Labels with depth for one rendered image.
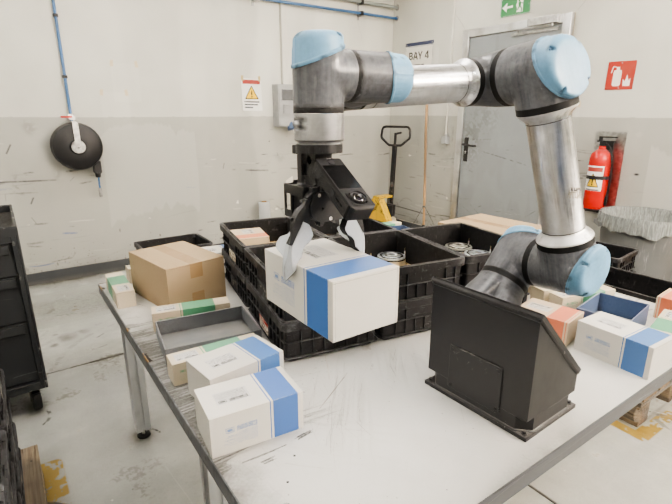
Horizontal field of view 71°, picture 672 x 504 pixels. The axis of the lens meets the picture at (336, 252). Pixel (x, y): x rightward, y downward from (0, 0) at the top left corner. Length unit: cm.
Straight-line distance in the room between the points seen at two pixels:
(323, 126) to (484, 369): 66
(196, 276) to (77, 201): 286
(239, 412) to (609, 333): 99
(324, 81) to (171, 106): 394
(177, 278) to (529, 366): 113
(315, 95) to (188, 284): 113
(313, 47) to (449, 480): 78
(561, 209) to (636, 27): 332
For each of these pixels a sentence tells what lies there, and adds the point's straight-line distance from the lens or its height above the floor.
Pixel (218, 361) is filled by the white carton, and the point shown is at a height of 79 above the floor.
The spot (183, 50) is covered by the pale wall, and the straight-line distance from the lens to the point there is 467.
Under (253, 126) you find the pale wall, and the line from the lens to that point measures 488.
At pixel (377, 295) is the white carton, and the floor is 110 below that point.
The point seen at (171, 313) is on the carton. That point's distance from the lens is 158.
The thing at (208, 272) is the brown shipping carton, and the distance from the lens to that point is 174.
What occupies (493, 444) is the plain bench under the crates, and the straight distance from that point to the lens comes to 110.
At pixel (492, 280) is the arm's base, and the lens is 116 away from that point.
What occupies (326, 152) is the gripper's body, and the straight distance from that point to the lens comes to 70.
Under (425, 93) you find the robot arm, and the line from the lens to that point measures 97.
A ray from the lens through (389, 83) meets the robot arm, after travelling 75.
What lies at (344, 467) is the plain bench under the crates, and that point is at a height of 70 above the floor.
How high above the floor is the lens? 136
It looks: 16 degrees down
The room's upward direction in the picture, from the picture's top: straight up
